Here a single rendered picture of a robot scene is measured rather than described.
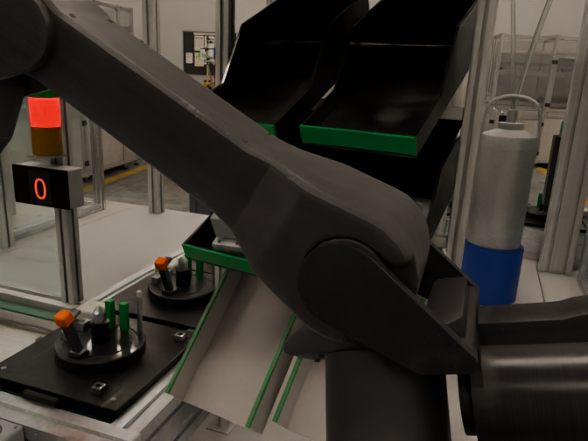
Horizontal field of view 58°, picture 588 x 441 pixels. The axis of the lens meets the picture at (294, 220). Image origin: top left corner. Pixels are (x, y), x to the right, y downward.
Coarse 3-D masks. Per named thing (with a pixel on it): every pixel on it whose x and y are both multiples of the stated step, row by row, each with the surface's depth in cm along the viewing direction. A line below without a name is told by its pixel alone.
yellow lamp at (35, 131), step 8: (32, 128) 93; (40, 128) 92; (48, 128) 93; (56, 128) 94; (32, 136) 93; (40, 136) 93; (48, 136) 93; (56, 136) 94; (32, 144) 94; (40, 144) 93; (48, 144) 93; (56, 144) 94; (32, 152) 95; (40, 152) 93; (48, 152) 94; (56, 152) 94
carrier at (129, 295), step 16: (176, 272) 108; (192, 272) 116; (128, 288) 112; (144, 288) 112; (160, 288) 108; (176, 288) 108; (192, 288) 108; (208, 288) 109; (144, 304) 105; (160, 304) 104; (176, 304) 104; (192, 304) 104; (144, 320) 100; (160, 320) 99; (176, 320) 99; (192, 320) 99
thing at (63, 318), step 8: (64, 312) 78; (72, 312) 80; (56, 320) 77; (64, 320) 77; (72, 320) 78; (64, 328) 78; (72, 328) 79; (72, 336) 79; (72, 344) 80; (80, 344) 81
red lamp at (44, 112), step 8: (32, 104) 91; (40, 104) 91; (48, 104) 92; (56, 104) 93; (32, 112) 92; (40, 112) 91; (48, 112) 92; (56, 112) 93; (32, 120) 92; (40, 120) 92; (48, 120) 92; (56, 120) 93
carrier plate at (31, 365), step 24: (48, 336) 91; (168, 336) 93; (24, 360) 84; (48, 360) 84; (144, 360) 85; (168, 360) 85; (0, 384) 79; (24, 384) 78; (48, 384) 78; (72, 384) 78; (120, 384) 79; (144, 384) 79; (72, 408) 75; (96, 408) 74; (120, 408) 74
